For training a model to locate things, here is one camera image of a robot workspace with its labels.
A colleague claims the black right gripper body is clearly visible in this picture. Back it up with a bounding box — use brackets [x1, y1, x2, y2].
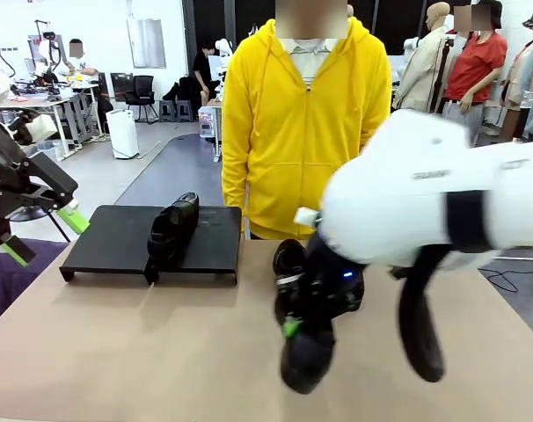
[299, 235, 365, 326]

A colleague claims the small black loafer shoe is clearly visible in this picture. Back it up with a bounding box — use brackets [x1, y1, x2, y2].
[146, 192, 201, 265]

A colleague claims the person's right forearm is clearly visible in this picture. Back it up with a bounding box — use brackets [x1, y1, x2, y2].
[221, 144, 252, 221]

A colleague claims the dark bluish cloth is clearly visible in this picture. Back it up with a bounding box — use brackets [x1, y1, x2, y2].
[0, 239, 69, 322]

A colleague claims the white-top workbench desk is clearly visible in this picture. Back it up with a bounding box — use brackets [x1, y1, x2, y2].
[0, 83, 103, 162]

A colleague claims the white air purifier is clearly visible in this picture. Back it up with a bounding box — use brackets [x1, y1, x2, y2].
[105, 109, 140, 160]

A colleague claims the seated man in white t-shirt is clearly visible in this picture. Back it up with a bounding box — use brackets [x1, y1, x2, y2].
[62, 38, 101, 83]

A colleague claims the black office chair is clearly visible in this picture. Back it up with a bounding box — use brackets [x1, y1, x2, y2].
[124, 75, 158, 124]

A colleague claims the black white lab robot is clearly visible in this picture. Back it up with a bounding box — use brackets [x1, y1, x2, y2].
[26, 18, 69, 91]

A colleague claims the person in yellow hoodie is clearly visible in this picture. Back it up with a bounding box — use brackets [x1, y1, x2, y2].
[221, 15, 393, 241]

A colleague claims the black backpack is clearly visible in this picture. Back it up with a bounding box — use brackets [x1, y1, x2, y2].
[163, 76, 197, 103]

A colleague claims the lit computer case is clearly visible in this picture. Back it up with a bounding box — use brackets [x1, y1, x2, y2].
[198, 106, 218, 140]

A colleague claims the seated person in black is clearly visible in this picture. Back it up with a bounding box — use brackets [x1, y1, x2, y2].
[192, 41, 217, 106]

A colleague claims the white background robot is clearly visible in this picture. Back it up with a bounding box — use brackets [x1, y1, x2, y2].
[213, 38, 233, 105]

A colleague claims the mannequin in beige jacket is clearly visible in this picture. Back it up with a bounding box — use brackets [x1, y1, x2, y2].
[398, 2, 453, 116]

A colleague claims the figure in red t-shirt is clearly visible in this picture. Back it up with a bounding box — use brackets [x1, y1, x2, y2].
[442, 0, 509, 146]

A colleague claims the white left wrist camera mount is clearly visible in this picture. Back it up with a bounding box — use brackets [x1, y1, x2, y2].
[28, 114, 59, 144]

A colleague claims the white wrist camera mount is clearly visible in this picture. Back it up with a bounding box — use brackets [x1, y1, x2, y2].
[294, 207, 325, 228]
[28, 114, 59, 144]

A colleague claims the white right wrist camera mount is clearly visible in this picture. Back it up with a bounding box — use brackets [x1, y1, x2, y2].
[294, 207, 325, 228]

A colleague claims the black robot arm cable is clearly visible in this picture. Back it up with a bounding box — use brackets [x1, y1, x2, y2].
[389, 244, 447, 383]

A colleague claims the grey wall panel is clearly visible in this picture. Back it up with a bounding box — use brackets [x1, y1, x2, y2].
[126, 18, 167, 69]

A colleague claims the black floor cable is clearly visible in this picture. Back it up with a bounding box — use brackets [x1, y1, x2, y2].
[481, 267, 521, 294]

